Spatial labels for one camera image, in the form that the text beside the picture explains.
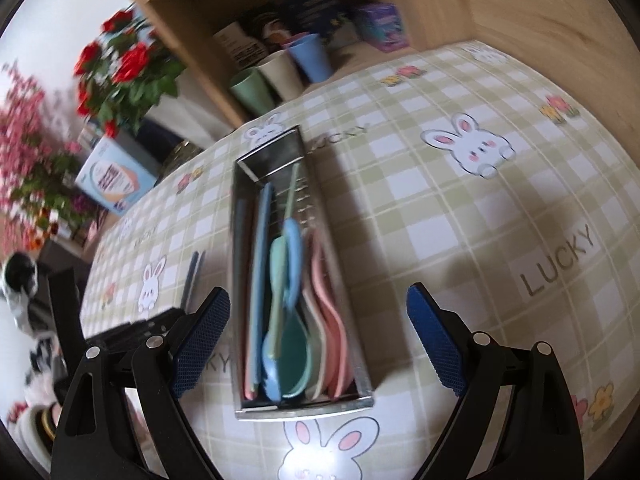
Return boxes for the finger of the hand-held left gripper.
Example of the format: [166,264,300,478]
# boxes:
[196,250,207,306]
[184,251,199,313]

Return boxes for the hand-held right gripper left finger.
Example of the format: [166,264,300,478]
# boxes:
[49,287,231,480]

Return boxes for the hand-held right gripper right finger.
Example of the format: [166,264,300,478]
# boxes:
[406,282,585,480]

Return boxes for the blue chopstick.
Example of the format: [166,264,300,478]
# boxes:
[250,185,266,396]

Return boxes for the pink chopstick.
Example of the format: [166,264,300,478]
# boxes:
[242,350,258,398]

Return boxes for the teal plastic spoon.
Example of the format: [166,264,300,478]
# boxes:
[269,237,315,398]

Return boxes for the blue plastic spoon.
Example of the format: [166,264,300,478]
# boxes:
[261,217,305,402]

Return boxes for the pink plastic spoon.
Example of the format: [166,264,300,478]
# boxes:
[311,230,351,396]

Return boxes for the white plastic spoon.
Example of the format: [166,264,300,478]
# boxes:
[300,230,328,401]

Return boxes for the green chopstick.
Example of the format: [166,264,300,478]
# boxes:
[282,162,301,226]

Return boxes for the perforated metal utensil tray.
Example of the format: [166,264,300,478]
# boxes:
[232,125,376,421]

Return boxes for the black chair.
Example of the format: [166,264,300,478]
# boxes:
[47,265,96,361]

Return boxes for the checked bunny print tablecloth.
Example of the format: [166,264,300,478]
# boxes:
[80,40,640,480]

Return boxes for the black and white cloth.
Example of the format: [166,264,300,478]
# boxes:
[0,252,41,333]

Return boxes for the green gold patterned tin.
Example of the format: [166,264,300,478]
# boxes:
[167,140,203,166]

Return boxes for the white and blue carton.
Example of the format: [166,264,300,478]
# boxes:
[75,135,158,216]

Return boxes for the purple flower bunch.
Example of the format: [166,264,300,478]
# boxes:
[65,192,101,221]

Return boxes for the green plastic cup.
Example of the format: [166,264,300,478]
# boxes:
[230,69,276,117]

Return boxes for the pink blossom tree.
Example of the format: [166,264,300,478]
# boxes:
[0,60,101,241]

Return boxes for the beige plastic cup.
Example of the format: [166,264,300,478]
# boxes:
[257,52,305,101]

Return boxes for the potted red rose plant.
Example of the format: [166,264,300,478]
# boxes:
[72,7,221,148]

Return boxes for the wooden shelf unit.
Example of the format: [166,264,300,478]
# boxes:
[97,0,481,131]

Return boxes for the white and orange box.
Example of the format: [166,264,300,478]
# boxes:
[212,22,268,68]

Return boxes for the blue plastic cup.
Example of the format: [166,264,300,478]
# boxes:
[289,33,333,83]

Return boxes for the pink plastic cup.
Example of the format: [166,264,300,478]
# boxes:
[280,31,313,51]

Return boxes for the dark box with figure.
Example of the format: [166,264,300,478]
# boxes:
[237,2,301,43]

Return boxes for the dark blue starry box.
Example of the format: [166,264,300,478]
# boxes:
[282,0,358,43]

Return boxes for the purple box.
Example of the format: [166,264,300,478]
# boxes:
[350,2,411,53]

